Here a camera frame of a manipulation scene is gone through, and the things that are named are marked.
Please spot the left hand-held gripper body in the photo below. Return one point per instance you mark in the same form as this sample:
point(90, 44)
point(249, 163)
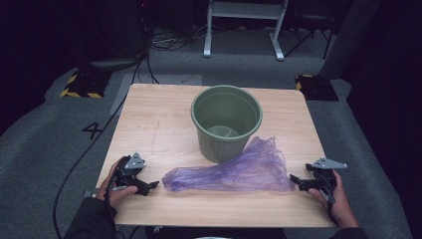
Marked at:
point(127, 172)

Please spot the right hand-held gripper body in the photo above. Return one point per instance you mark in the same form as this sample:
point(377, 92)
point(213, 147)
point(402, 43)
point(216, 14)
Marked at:
point(325, 177)

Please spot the purple plastic bag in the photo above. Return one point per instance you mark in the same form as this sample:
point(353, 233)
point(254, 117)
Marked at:
point(245, 172)

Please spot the green plastic bin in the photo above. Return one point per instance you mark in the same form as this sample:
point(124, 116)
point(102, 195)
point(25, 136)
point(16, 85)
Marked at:
point(219, 146)

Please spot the person's left hand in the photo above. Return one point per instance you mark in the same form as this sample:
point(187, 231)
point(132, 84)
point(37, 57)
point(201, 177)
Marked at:
point(116, 197)

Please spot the person's right hand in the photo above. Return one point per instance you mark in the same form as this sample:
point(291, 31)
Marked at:
point(341, 209)

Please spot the grey flat tab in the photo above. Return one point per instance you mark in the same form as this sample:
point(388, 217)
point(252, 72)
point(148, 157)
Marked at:
point(89, 193)

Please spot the black yellow striped base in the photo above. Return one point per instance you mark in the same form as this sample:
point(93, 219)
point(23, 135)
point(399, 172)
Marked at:
point(84, 86)
point(316, 88)

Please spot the black stand with grey foot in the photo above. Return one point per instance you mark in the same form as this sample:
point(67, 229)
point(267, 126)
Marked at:
point(114, 63)

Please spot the grey column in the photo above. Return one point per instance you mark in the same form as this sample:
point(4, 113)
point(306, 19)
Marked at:
point(348, 40)

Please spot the dark chair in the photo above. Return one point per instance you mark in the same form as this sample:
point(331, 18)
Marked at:
point(308, 30)

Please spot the white frame desk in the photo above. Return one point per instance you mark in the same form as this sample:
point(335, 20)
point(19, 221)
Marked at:
point(245, 10)

